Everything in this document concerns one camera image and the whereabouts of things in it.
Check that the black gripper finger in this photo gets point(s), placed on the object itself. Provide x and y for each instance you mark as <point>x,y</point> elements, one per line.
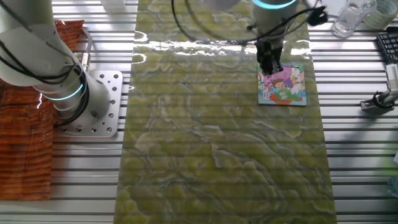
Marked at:
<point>277,65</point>
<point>265,67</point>

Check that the butterfly girl puzzle board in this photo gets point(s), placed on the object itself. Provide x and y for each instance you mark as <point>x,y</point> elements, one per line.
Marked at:
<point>286,90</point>

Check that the green marble pattern mat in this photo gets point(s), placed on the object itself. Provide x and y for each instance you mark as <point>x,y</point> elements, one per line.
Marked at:
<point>202,140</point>

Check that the silver depth camera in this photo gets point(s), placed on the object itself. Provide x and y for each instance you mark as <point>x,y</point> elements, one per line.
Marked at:
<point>392,76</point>

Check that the white paper sheet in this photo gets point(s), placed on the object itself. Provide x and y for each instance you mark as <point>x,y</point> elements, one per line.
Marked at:
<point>332,5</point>

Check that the white paper card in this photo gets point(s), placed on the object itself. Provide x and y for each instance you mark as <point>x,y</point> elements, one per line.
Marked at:
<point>395,158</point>

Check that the white block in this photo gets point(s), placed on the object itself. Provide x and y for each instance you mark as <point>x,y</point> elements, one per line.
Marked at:
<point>112,3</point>

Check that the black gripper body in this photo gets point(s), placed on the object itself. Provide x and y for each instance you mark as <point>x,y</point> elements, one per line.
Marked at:
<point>269,49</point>

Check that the brown wood grain sheet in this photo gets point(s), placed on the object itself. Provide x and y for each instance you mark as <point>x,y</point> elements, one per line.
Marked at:
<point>25,149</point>

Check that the silver robot mounting plate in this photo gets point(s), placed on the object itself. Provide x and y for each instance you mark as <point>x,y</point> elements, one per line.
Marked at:
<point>113,93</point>

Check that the clear glass cup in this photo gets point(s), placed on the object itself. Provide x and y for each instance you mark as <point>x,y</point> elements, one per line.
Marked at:
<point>353,17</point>

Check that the clear tape roll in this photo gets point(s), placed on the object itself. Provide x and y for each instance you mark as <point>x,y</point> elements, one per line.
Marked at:
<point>384,12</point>

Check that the black keyboard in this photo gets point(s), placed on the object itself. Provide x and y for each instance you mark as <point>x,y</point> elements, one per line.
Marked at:
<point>390,45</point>

